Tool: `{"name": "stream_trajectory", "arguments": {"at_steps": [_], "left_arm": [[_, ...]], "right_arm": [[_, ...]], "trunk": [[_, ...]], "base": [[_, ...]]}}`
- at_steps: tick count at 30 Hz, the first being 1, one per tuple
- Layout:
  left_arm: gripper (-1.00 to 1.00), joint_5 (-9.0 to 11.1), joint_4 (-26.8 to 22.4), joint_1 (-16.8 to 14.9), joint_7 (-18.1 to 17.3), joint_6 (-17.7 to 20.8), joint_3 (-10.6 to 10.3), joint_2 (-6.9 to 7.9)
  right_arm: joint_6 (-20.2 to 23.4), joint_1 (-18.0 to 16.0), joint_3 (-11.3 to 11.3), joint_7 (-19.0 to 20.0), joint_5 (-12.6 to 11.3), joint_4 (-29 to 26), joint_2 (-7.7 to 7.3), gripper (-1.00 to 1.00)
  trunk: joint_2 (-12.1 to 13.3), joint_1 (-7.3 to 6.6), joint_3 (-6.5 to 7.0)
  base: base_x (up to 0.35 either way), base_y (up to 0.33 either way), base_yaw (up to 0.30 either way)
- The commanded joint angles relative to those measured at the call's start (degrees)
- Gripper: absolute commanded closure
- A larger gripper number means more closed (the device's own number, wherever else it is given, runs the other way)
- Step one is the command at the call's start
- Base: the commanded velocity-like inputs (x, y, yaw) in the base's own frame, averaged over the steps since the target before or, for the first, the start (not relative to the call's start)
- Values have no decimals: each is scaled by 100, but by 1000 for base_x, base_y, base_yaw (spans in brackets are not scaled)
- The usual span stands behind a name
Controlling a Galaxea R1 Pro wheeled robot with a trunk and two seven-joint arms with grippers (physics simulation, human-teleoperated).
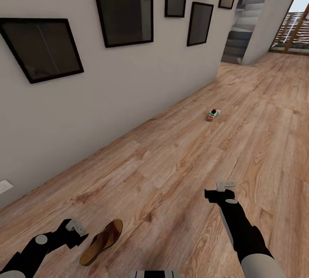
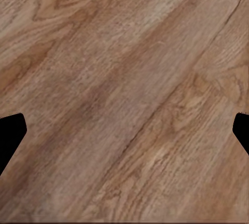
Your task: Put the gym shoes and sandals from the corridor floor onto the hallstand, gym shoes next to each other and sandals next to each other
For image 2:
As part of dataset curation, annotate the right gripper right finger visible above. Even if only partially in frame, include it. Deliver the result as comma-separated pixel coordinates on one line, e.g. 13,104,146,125
232,113,249,155

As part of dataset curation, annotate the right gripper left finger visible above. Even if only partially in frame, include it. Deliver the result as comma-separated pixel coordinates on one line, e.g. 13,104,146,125
0,113,27,176

